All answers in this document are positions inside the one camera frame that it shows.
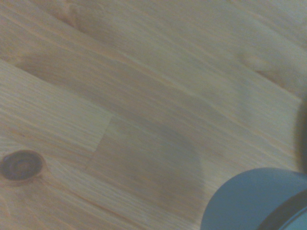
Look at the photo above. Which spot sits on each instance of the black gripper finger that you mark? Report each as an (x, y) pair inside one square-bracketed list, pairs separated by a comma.
[(303, 134)]

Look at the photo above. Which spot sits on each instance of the blue mug black rim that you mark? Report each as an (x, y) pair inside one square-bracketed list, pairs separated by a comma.
[(249, 201)]

